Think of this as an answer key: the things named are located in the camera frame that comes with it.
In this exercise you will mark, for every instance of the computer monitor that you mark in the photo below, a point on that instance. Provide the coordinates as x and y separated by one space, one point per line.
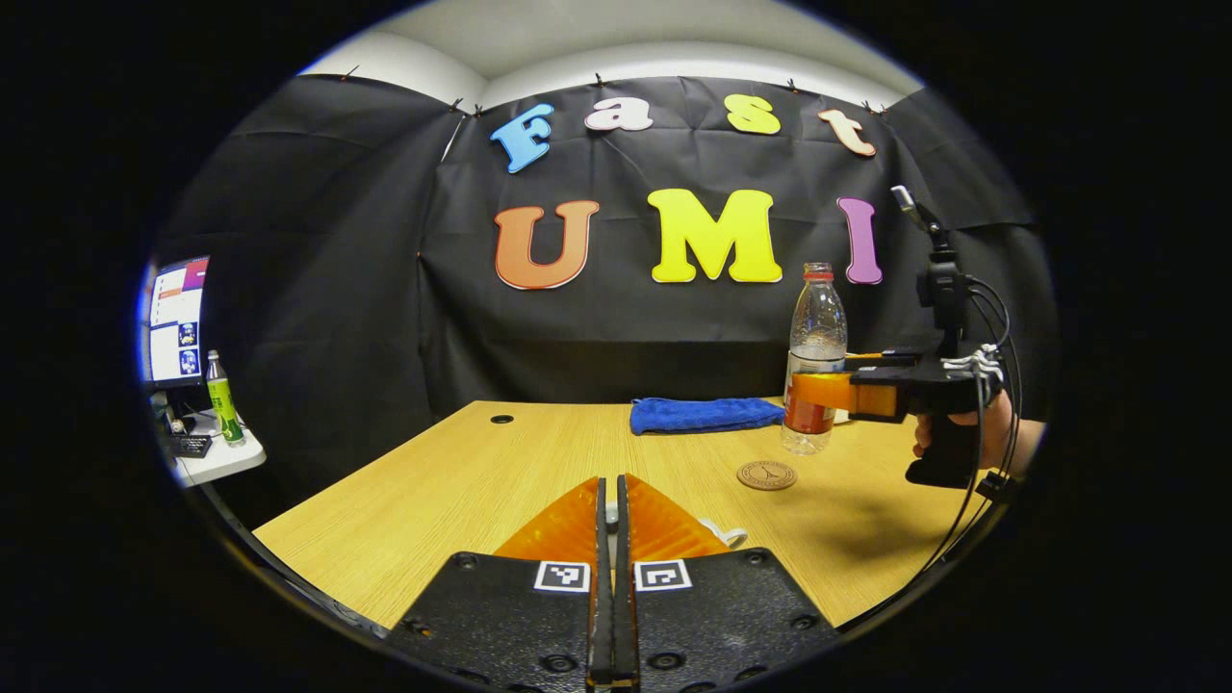
178 322

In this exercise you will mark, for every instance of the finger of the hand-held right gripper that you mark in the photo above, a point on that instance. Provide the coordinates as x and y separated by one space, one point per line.
828 390
881 358

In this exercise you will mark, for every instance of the blue towel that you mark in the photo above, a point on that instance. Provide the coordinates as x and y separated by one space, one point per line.
707 415

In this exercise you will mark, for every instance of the green drink bottle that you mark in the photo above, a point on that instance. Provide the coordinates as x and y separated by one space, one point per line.
224 404

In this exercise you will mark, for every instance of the white teacup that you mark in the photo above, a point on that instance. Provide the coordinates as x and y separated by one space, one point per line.
724 532

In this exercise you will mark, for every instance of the black keyboard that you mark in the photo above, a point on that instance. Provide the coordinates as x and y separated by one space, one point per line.
190 446

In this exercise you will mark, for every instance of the round brown coaster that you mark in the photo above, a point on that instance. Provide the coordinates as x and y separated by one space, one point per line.
767 475

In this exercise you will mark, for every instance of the clear plastic water bottle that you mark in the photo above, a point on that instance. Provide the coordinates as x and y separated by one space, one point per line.
818 318

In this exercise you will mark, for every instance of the white side table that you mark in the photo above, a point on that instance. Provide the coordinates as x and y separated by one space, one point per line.
226 460

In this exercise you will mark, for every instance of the black backdrop cloth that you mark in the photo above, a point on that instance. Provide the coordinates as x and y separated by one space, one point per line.
626 289

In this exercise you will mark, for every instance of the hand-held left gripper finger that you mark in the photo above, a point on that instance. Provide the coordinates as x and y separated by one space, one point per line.
623 577
601 577

